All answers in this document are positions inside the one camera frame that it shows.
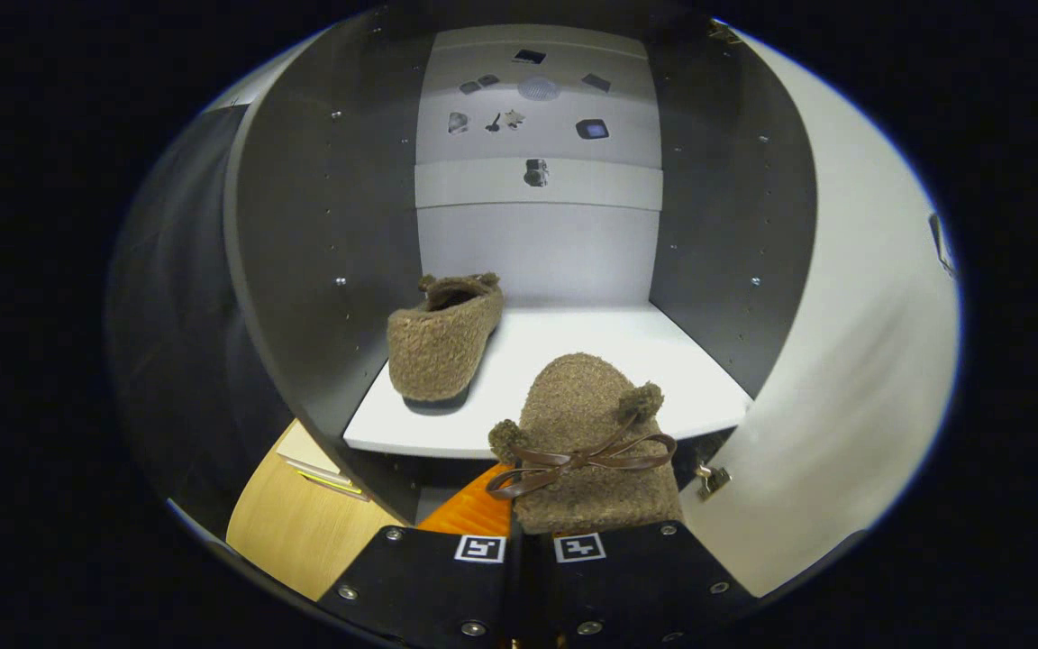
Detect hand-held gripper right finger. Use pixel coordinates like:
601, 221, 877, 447
519, 518, 759, 649

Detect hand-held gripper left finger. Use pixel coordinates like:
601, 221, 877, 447
316, 462, 520, 649

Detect brown fuzzy shoe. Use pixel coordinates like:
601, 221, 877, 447
387, 272, 506, 404
487, 352, 684, 537

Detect dark grey shoe cabinet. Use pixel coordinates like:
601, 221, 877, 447
222, 5, 822, 542

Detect white cabinet shelf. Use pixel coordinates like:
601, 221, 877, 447
343, 302, 754, 461

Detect yellow edged book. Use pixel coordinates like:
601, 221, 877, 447
303, 464, 371, 501

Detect beige orange cover book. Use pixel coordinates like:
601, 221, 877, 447
278, 419, 344, 474

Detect black backdrop cloth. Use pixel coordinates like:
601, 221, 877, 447
105, 104, 304, 542

